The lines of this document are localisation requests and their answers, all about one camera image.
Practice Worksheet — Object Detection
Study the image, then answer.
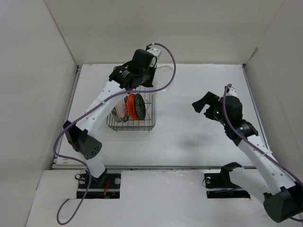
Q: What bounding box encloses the orange plastic plate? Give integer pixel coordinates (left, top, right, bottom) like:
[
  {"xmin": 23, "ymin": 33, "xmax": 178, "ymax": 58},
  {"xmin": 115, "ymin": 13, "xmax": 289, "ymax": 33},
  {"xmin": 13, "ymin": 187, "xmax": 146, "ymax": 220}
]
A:
[{"xmin": 127, "ymin": 93, "xmax": 139, "ymax": 121}]

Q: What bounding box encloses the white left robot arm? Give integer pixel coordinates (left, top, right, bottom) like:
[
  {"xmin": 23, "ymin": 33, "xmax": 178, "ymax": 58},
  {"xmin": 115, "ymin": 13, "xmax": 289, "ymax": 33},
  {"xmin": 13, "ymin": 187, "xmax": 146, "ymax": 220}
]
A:
[{"xmin": 63, "ymin": 48, "xmax": 161, "ymax": 188}]

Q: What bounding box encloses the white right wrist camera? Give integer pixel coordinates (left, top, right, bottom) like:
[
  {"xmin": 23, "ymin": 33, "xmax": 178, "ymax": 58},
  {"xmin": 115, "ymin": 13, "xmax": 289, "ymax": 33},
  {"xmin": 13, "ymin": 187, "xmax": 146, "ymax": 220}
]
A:
[{"xmin": 226, "ymin": 87, "xmax": 238, "ymax": 97}]

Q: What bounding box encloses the clear glass plate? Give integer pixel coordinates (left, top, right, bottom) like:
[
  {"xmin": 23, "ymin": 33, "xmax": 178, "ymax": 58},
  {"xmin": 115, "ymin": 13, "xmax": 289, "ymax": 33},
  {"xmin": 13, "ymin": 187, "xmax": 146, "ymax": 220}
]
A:
[{"xmin": 151, "ymin": 65, "xmax": 173, "ymax": 90}]

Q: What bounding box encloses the grey wire dish rack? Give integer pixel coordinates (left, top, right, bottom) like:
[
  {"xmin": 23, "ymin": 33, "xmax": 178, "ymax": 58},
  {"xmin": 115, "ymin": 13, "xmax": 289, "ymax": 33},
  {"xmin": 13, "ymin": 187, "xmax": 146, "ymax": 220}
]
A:
[{"xmin": 106, "ymin": 90, "xmax": 156, "ymax": 131}]

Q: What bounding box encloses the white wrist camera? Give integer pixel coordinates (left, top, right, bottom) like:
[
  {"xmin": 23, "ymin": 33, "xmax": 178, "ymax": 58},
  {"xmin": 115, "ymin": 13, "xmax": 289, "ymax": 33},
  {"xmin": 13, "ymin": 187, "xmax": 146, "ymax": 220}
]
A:
[
  {"xmin": 146, "ymin": 47, "xmax": 162, "ymax": 68},
  {"xmin": 226, "ymin": 87, "xmax": 238, "ymax": 97}
]

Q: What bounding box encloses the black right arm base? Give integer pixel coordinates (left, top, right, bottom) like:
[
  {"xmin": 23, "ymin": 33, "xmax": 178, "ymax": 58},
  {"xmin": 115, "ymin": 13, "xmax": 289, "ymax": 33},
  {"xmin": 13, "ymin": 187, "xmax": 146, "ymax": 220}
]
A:
[{"xmin": 202, "ymin": 162, "xmax": 250, "ymax": 199}]

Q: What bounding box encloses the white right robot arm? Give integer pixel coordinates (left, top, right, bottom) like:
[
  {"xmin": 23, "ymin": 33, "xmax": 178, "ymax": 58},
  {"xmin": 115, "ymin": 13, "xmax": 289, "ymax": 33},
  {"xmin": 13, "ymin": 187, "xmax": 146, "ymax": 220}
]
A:
[{"xmin": 192, "ymin": 92, "xmax": 303, "ymax": 223}]

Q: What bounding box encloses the aluminium table edge rail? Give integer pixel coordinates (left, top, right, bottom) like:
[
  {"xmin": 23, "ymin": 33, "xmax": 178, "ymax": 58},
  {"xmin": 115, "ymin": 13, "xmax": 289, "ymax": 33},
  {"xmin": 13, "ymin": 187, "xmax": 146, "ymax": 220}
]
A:
[{"xmin": 51, "ymin": 164, "xmax": 256, "ymax": 171}]

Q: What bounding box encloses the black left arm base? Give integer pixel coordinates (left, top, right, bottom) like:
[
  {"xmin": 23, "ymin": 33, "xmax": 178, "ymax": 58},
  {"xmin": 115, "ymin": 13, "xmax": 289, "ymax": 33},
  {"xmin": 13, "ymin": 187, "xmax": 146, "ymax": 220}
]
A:
[{"xmin": 75, "ymin": 173, "xmax": 121, "ymax": 199}]

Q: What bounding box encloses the white plate with red characters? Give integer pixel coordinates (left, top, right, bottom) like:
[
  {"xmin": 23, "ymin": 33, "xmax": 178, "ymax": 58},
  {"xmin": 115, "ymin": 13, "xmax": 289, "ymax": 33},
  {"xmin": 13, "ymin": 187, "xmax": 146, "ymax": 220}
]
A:
[{"xmin": 111, "ymin": 107, "xmax": 121, "ymax": 122}]

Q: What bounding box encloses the white plate with dark rim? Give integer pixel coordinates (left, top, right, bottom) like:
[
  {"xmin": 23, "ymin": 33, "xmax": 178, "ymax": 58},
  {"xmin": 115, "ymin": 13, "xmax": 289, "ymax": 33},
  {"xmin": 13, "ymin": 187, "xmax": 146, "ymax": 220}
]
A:
[{"xmin": 116, "ymin": 96, "xmax": 129, "ymax": 122}]

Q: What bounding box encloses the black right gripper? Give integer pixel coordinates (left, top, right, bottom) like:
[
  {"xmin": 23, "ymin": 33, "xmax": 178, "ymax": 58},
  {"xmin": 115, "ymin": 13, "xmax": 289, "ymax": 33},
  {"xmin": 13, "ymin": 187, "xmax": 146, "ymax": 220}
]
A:
[{"xmin": 192, "ymin": 91, "xmax": 229, "ymax": 126}]

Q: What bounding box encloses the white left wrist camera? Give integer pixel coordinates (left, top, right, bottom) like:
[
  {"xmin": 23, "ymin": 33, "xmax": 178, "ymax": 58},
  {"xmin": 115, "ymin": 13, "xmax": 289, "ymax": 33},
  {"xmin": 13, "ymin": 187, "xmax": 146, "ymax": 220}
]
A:
[{"xmin": 146, "ymin": 47, "xmax": 162, "ymax": 68}]

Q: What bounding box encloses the black plate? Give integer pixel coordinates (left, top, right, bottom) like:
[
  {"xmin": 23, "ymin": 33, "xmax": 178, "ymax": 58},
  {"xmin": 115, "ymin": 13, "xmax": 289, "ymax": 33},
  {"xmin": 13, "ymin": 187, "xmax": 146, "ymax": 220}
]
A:
[{"xmin": 134, "ymin": 93, "xmax": 146, "ymax": 120}]

